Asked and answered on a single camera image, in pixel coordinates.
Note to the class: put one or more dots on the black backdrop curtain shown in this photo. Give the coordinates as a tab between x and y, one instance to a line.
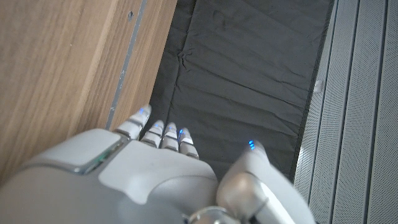
242	77

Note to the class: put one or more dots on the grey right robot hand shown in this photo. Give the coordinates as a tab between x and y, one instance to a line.
130	180

